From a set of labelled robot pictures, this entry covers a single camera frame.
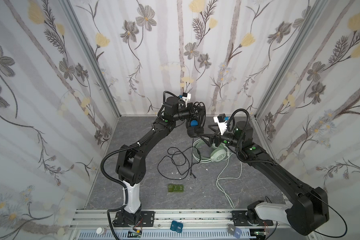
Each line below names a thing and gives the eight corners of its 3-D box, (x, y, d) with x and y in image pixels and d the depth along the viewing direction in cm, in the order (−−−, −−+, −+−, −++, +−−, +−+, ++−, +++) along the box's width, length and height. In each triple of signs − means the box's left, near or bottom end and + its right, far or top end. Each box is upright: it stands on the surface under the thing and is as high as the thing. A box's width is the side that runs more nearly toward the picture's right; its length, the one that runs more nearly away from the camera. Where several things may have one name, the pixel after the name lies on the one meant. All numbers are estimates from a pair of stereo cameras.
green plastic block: (168, 192, 85) (167, 190, 82) (168, 185, 87) (168, 183, 85) (184, 192, 85) (184, 190, 82) (184, 185, 87) (184, 183, 85)
